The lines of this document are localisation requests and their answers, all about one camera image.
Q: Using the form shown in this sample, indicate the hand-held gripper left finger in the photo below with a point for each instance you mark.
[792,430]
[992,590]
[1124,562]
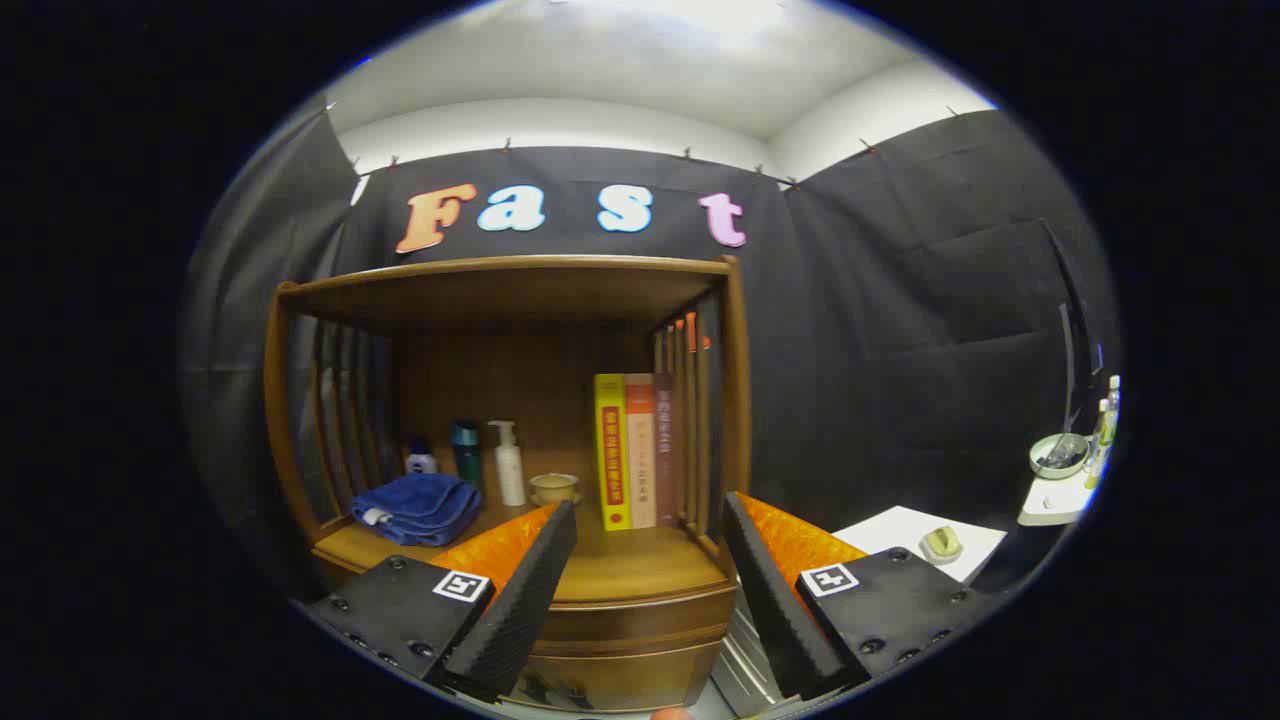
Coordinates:
[520,600]

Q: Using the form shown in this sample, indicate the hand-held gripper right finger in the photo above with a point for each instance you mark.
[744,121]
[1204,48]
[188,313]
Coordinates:
[775,600]

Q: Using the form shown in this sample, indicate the wooden drawer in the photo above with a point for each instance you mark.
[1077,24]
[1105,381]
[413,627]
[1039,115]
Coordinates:
[620,680]

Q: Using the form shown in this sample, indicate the wooden countertop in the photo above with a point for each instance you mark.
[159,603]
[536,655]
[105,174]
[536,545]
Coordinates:
[620,570]

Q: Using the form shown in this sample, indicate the wooden cabinet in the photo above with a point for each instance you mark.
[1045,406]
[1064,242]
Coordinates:
[735,400]

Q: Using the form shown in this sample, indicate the beige lidded teacup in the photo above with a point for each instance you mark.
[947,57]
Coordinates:
[554,487]

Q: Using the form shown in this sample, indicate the white pump bottle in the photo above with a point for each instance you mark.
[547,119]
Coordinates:
[510,470]

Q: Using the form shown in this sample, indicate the white box appliance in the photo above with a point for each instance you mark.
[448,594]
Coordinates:
[890,530]

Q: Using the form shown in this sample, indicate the blue folded towel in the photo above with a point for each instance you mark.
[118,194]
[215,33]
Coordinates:
[420,505]

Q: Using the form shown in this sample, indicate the teal cylindrical bottle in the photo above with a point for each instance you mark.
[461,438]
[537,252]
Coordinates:
[466,450]

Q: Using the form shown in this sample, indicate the small white blue-capped bottle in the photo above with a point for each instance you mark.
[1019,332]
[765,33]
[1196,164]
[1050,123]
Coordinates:
[421,460]

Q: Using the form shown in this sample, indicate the small pale green object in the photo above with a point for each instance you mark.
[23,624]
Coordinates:
[941,545]

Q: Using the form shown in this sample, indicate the yellow book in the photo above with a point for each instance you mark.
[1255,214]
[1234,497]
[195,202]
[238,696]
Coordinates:
[611,450]

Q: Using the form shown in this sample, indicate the dark red book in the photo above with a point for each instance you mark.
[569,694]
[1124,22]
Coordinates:
[664,450]

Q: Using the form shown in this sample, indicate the orange and white book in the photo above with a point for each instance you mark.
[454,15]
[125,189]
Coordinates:
[641,450]

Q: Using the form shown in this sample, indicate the white side shelf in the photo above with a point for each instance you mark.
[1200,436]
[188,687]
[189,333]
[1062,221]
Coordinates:
[1055,500]

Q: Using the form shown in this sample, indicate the pale green bowl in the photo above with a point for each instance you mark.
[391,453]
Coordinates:
[1058,458]

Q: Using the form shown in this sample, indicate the black backdrop cloth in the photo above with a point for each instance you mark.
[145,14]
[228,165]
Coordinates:
[880,300]

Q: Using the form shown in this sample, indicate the clear bottles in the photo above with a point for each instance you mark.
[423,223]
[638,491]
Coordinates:
[1105,430]

